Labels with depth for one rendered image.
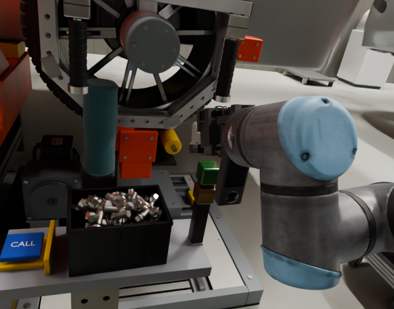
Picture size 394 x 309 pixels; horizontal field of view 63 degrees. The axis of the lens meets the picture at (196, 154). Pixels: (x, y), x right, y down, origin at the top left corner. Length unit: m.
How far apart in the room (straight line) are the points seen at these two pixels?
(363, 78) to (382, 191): 5.80
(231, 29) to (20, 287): 0.68
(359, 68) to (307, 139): 5.84
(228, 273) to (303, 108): 0.99
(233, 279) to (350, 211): 0.88
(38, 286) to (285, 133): 0.54
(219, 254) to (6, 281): 0.82
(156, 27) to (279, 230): 0.57
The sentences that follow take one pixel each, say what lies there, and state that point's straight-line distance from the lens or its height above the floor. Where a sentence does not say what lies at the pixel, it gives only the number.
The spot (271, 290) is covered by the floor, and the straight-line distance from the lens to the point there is 1.39.
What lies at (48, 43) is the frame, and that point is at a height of 0.81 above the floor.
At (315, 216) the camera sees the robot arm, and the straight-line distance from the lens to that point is 0.37.
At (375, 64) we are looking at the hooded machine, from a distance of 6.30.
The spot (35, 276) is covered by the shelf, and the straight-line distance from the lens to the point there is 0.73.
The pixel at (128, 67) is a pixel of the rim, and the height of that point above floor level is 0.74.
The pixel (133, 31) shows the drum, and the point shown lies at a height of 0.88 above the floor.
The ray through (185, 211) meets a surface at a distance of 1.35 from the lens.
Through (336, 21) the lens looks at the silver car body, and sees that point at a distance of 1.66.
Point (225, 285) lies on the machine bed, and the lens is 1.23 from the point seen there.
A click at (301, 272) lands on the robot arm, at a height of 0.72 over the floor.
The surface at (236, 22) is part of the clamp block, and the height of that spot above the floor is 0.93.
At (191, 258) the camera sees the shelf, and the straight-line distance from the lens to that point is 0.76.
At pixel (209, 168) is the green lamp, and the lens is 0.66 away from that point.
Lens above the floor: 0.97
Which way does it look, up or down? 26 degrees down
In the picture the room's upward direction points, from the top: 9 degrees clockwise
